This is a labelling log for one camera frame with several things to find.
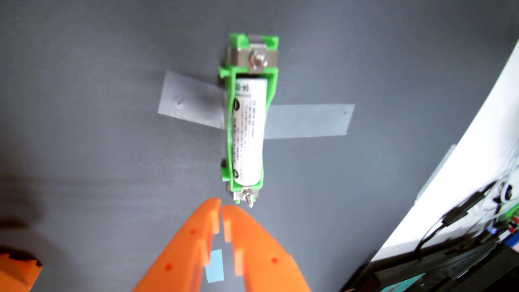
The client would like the black Dell device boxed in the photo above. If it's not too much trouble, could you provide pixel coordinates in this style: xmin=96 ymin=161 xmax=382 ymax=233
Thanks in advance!
xmin=341 ymin=239 xmax=519 ymax=292

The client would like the white cylindrical battery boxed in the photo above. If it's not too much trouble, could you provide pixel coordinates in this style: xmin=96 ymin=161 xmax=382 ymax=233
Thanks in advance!
xmin=231 ymin=77 xmax=269 ymax=186

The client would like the grey tape strip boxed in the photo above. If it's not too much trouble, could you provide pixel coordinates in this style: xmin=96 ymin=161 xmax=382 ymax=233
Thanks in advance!
xmin=157 ymin=70 xmax=226 ymax=130
xmin=264 ymin=103 xmax=356 ymax=140

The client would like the black cable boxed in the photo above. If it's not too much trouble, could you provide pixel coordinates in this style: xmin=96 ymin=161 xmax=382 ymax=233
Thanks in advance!
xmin=414 ymin=180 xmax=499 ymax=253

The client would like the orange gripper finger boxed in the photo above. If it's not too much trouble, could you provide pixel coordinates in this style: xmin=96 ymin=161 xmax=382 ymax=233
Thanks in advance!
xmin=132 ymin=198 xmax=222 ymax=292
xmin=222 ymin=204 xmax=312 ymax=292

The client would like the dark grey mat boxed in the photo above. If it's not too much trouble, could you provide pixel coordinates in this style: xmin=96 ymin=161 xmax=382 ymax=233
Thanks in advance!
xmin=0 ymin=0 xmax=519 ymax=292

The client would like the blue tape piece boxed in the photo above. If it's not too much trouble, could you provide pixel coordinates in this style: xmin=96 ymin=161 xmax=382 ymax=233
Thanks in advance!
xmin=204 ymin=248 xmax=225 ymax=284

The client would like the green battery holder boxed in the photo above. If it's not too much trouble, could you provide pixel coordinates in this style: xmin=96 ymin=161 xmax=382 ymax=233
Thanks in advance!
xmin=218 ymin=33 xmax=280 ymax=208

